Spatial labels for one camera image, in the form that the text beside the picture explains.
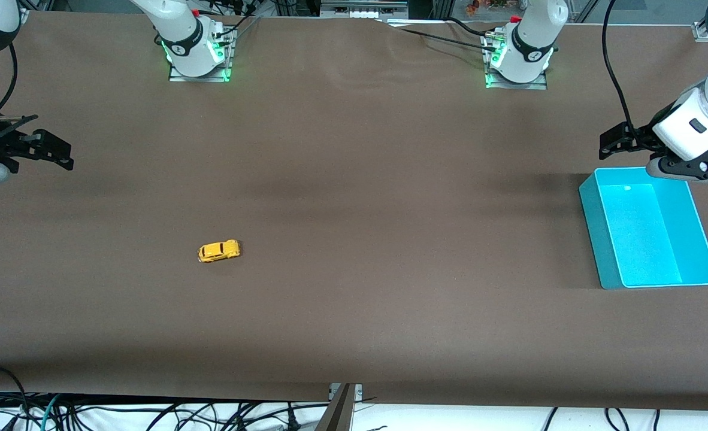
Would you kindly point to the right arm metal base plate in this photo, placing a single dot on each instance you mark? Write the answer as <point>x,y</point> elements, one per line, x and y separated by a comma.
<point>177,76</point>

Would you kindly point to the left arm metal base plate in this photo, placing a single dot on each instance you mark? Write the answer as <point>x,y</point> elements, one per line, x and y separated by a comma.
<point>539,85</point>

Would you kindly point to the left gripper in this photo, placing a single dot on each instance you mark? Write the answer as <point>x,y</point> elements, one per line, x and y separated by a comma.
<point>640,137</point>

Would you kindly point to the dark metal post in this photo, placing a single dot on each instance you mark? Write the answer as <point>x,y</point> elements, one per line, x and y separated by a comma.
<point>337,413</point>

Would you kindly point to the silver metal bracket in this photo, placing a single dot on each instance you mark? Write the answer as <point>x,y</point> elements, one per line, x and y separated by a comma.
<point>359,390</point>

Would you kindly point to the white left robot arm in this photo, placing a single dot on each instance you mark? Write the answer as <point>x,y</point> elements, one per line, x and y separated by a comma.
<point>530,48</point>

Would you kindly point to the cyan plastic bin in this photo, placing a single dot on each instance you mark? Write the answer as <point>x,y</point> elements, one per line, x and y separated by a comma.
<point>641,239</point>

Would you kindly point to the white device with ports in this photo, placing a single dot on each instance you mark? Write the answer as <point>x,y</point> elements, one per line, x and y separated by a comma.
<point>363,9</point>

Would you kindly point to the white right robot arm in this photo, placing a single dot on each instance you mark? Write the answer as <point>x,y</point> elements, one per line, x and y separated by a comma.
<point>183,48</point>

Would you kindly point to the brown table cover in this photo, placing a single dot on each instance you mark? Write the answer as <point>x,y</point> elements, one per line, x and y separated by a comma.
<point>354,179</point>

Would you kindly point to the yellow toy beetle car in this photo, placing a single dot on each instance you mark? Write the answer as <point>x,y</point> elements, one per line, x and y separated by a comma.
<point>217,250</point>

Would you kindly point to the silver corner bracket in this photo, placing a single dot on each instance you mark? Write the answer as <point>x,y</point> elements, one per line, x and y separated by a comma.
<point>700,31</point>

